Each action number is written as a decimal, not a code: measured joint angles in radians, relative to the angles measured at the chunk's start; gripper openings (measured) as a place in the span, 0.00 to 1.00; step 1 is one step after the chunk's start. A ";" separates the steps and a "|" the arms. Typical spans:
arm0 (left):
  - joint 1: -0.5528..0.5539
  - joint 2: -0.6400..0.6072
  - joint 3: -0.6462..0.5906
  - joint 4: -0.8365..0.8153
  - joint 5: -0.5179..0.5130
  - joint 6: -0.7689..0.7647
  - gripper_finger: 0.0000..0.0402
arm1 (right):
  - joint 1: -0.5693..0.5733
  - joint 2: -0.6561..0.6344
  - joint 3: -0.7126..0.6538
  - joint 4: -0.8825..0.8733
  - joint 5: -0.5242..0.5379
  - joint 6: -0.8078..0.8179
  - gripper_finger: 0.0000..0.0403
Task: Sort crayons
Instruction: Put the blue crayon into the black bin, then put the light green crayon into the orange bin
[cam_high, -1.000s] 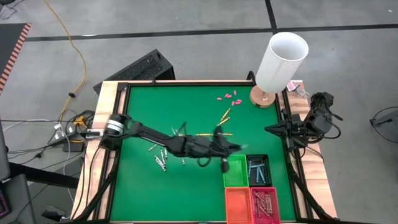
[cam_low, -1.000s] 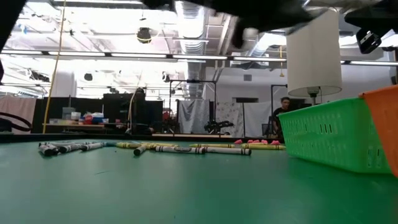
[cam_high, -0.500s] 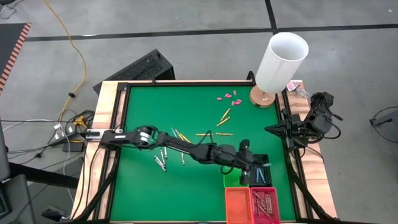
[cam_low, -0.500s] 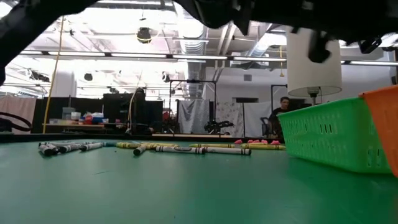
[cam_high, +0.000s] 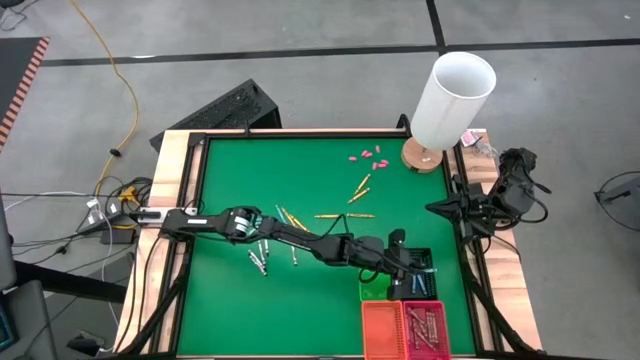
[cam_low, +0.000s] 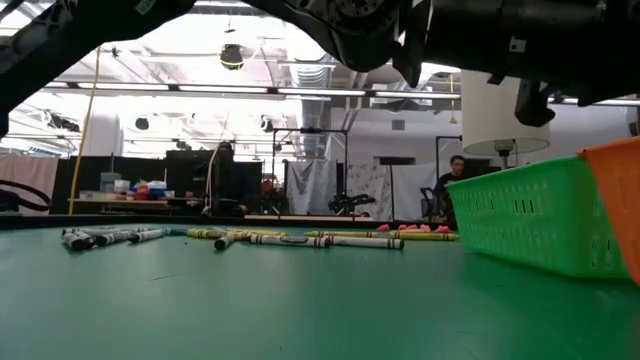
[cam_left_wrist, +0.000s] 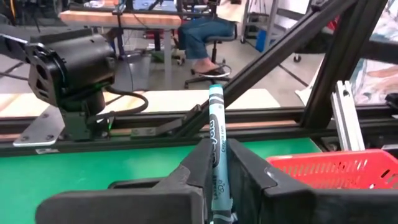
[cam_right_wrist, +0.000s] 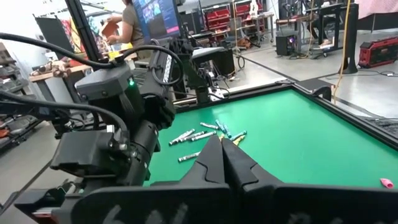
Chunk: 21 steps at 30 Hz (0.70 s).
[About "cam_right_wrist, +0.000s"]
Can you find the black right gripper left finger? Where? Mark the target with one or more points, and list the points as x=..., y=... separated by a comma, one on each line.
x=186, y=202

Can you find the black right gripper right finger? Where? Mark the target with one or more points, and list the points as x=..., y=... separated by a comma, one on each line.
x=295, y=205

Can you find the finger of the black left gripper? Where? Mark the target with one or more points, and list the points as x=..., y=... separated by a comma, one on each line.
x=37, y=202

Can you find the yellow crayon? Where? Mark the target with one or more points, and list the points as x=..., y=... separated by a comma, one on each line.
x=221, y=137
x=238, y=140

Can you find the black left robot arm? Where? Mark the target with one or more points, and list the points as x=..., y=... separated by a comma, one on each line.
x=105, y=82

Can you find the wooden background workbench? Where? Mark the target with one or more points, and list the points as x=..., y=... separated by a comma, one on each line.
x=53, y=74

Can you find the pink eraser cap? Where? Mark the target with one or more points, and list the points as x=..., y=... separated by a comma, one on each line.
x=387, y=183

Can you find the person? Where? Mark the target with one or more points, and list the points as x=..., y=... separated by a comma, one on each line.
x=132, y=21

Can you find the large monitor screen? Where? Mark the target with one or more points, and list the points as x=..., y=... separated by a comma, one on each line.
x=158, y=17

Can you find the black computer tower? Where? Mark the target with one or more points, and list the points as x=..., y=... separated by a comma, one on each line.
x=286, y=45

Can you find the red toolbox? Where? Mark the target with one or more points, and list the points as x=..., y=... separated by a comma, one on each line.
x=377, y=51

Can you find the black pillar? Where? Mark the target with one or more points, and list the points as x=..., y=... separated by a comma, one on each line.
x=351, y=37

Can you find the red shelf bins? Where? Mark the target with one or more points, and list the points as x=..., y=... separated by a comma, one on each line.
x=245, y=7
x=217, y=15

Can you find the pink cloth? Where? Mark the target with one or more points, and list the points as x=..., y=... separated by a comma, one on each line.
x=376, y=7

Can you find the black table frame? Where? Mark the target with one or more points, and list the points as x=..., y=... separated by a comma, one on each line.
x=342, y=112

